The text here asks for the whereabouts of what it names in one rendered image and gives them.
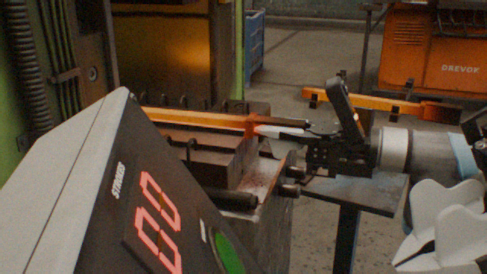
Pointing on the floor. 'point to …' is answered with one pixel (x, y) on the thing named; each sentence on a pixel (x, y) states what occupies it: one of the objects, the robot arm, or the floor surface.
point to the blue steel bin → (254, 43)
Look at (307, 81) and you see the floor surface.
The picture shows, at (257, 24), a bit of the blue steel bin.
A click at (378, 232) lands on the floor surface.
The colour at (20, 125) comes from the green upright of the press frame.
